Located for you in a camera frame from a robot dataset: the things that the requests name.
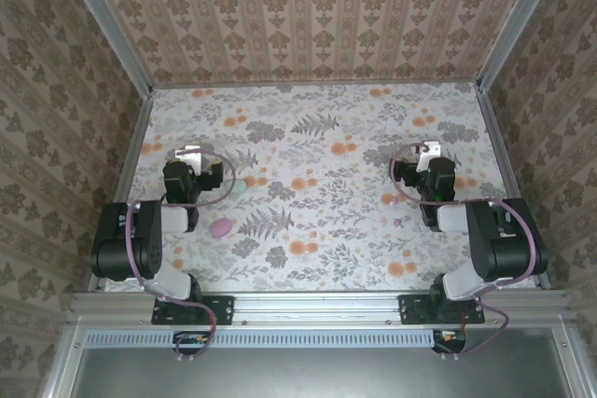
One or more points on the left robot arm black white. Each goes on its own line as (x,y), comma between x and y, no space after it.
(149,249)

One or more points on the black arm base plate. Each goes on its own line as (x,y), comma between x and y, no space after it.
(408,309)
(224,309)

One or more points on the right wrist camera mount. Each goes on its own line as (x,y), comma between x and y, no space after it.
(431,148)

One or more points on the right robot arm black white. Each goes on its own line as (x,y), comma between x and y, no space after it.
(485,249)

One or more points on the mint green earbud charging case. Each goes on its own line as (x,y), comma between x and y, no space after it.
(239,188)

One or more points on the black wiring terminal box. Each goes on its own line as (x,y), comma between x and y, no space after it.
(448,346)
(183,347)

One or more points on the pink earbud charging case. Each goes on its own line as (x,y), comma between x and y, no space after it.
(220,228)

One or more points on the aluminium frame post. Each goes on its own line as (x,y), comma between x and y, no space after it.
(106,25)
(519,20)

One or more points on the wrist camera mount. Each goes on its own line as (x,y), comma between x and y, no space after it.
(189,155)
(431,148)

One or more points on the aluminium side rail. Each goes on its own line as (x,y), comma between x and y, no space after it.
(501,146)
(128,160)

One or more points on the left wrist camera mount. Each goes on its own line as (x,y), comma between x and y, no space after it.
(189,155)

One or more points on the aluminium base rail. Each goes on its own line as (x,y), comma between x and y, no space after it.
(317,307)

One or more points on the grey sheet metal panel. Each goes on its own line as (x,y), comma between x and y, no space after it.
(303,374)

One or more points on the floral patterned table cloth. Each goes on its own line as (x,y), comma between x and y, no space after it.
(326,239)

